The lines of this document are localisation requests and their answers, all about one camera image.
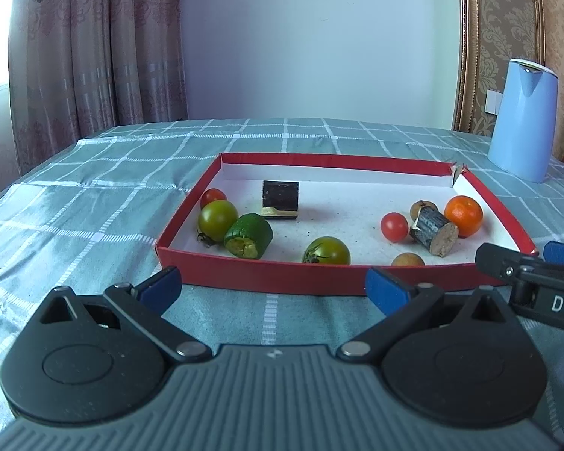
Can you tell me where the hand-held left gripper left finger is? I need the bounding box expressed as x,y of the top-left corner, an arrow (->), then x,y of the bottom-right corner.
40,266 -> 210,363

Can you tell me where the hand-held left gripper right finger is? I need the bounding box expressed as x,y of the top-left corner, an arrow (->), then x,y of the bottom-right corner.
337,268 -> 522,362

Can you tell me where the brown longan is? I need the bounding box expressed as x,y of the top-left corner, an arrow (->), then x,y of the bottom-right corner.
391,252 -> 425,268
410,200 -> 439,221

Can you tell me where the red cherry tomato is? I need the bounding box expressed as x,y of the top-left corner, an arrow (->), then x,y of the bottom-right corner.
200,188 -> 227,209
381,212 -> 409,243

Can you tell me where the green tomato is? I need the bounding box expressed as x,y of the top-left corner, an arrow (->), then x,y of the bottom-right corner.
302,236 -> 351,265
197,200 -> 239,245

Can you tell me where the grey bark log piece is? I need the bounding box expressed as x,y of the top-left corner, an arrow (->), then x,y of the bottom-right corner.
409,207 -> 459,258

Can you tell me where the red cardboard box tray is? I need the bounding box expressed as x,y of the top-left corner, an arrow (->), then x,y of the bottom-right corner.
156,152 -> 541,297

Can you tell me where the black cube block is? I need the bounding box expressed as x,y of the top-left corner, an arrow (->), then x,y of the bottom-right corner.
262,180 -> 300,221

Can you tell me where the orange tangerine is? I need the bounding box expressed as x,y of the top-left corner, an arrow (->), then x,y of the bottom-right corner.
444,195 -> 484,238

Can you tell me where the green cucumber piece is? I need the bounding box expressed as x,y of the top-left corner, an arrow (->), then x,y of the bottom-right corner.
224,213 -> 274,259

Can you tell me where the teal checked tablecloth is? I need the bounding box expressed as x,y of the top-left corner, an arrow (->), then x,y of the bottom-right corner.
0,118 -> 564,451

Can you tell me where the light blue kettle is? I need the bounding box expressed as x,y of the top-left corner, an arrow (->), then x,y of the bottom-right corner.
487,58 -> 559,184

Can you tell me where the gold framed wallpaper panel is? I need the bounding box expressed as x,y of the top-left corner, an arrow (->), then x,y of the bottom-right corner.
452,0 -> 564,170

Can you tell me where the brown patterned curtain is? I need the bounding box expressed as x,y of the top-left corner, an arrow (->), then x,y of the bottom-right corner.
7,0 -> 189,177

